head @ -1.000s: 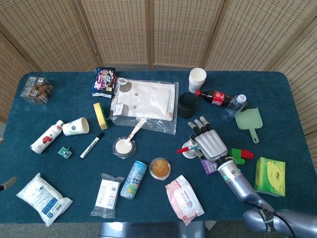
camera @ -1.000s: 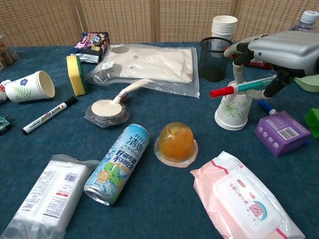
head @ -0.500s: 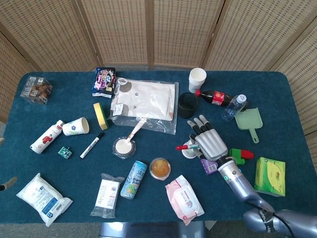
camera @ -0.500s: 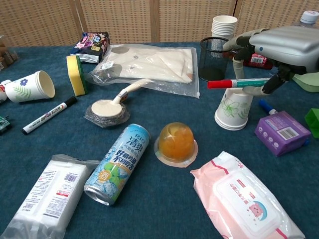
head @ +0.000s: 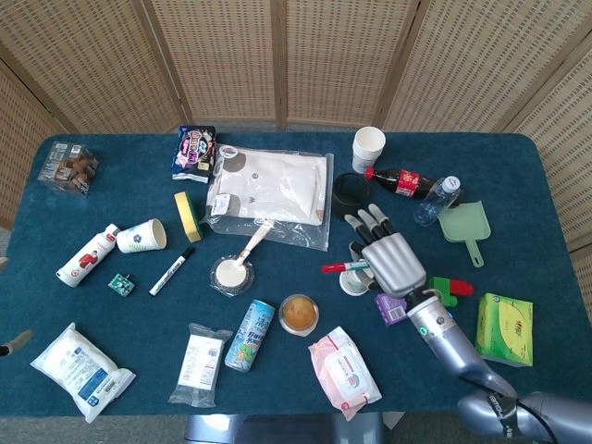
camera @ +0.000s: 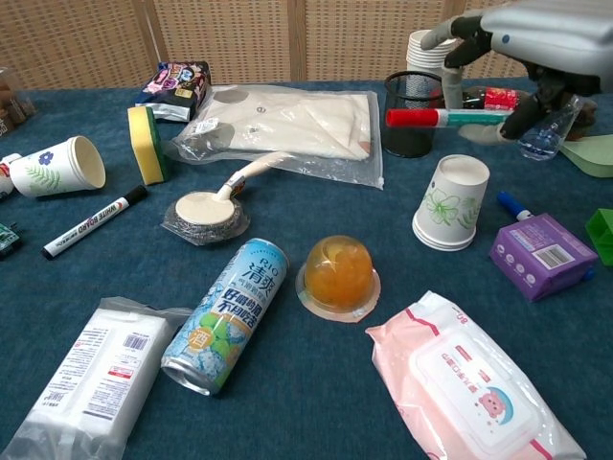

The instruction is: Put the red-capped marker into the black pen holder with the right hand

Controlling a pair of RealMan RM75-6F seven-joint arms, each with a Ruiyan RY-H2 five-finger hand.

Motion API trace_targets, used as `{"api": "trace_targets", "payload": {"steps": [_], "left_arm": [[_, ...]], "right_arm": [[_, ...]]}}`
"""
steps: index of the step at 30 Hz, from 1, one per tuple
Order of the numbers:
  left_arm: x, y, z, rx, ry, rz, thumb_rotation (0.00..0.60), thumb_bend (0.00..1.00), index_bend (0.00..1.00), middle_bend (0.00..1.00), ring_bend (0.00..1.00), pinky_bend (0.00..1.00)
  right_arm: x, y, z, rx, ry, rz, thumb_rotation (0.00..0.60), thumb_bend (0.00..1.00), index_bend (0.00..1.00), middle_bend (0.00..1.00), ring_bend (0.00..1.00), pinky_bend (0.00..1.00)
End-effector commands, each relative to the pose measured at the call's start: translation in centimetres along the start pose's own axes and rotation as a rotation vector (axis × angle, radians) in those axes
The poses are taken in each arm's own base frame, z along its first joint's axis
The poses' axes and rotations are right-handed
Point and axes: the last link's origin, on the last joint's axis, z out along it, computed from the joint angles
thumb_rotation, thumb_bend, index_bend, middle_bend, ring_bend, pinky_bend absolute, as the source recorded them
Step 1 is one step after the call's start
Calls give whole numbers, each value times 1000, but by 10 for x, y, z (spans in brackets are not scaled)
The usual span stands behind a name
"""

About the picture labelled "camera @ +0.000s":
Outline small green circuit board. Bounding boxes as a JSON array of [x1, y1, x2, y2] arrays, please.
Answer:
[[0, 221, 24, 262]]

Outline yellow green sponge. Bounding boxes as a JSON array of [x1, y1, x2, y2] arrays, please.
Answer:
[[126, 105, 170, 187]]

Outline green floral paper cup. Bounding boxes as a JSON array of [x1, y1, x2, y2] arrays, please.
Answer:
[[412, 153, 490, 252]]

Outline cola bottle with red label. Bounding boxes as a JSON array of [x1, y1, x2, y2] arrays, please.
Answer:
[[429, 85, 600, 140]]

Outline black mesh pen holder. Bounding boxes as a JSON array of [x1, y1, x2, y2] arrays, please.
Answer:
[[383, 70, 448, 158]]

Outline light blue drink can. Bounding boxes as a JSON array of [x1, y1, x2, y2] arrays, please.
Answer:
[[160, 238, 290, 398]]

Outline green toy block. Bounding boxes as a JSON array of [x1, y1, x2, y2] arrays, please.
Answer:
[[584, 208, 613, 266]]

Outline pink wet wipes pack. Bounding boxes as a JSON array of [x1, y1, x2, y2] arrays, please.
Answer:
[[365, 289, 588, 460]]

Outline clear plastic water bottle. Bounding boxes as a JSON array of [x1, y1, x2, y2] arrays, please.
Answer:
[[519, 93, 584, 162]]

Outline white bottle with red print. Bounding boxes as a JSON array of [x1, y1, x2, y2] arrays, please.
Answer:
[[0, 152, 23, 201]]

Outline cream cloth in clear bag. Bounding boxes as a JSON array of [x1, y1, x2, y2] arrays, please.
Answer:
[[170, 84, 386, 191]]

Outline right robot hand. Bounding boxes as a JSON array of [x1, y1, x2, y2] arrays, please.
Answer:
[[420, 0, 613, 146]]

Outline red-capped whiteboard marker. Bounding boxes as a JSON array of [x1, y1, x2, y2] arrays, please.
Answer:
[[385, 107, 513, 129]]

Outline woven folding screen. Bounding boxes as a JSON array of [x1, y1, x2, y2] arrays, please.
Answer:
[[0, 0, 613, 92]]

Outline blue flower paper cup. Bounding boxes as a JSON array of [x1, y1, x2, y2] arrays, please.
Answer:
[[9, 135, 107, 198]]

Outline steel wool scrubber with handle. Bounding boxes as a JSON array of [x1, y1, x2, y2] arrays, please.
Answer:
[[161, 150, 298, 246]]

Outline black whiteboard marker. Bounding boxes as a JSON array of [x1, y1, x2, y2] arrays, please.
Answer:
[[40, 184, 149, 261]]

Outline blue marker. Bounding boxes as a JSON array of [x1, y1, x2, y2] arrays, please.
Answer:
[[496, 190, 535, 222]]

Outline white wipes in clear pack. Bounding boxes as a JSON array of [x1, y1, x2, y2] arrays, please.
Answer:
[[0, 296, 193, 460]]

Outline purple cardboard box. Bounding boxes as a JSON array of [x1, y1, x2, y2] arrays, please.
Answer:
[[488, 213, 600, 303]]

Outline stack of white paper cups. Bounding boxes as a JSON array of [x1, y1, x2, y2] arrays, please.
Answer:
[[406, 29, 459, 78]]

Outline dark blue snack bag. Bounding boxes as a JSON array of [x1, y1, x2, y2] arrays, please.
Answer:
[[134, 60, 213, 122]]

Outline clear box of brown snacks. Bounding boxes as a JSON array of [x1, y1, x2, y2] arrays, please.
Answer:
[[0, 66, 37, 140]]

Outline orange fruit jelly cup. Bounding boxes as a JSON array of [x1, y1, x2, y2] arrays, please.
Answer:
[[294, 235, 383, 325]]

